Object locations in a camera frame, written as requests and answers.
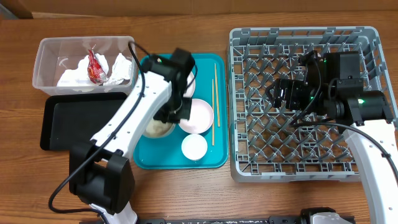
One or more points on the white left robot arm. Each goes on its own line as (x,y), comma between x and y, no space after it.
(100,177)

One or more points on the wooden chopstick left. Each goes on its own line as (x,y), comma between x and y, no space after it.
(213,112)

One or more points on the clear plastic waste bin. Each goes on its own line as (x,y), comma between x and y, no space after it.
(55,55)

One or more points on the rice food waste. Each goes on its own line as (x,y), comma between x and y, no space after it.
(157,127)

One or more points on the grey bowl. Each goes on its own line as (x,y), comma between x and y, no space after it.
(158,129)

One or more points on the crumpled white tissue right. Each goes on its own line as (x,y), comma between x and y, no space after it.
(120,71)

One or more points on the white paper cup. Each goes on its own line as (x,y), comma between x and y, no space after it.
(194,147)

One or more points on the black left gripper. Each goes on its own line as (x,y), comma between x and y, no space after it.
(185,113)

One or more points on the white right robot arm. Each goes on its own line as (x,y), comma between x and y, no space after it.
(332,94)

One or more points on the grey dishwasher rack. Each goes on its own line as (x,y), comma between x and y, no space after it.
(264,146)

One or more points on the crumpled white tissue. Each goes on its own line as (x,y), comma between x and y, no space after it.
(120,71)
(79,76)

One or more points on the crumpled white tissue left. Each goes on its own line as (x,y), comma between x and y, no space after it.
(79,76)

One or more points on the black tray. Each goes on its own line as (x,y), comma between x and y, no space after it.
(71,119)

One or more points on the pink bowl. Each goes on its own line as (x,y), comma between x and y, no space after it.
(201,118)

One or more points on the wooden chopstick right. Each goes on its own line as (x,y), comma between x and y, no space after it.
(217,96)

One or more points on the red snack wrapper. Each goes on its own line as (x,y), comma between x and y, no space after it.
(96,73)

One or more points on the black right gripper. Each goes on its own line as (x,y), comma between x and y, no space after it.
(282,94)

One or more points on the teal plastic tray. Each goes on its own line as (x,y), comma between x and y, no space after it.
(165,152)

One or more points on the wooden chopstick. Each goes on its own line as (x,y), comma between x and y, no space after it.
(213,112)
(217,96)

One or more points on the large pink plate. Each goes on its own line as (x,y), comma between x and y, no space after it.
(191,86)

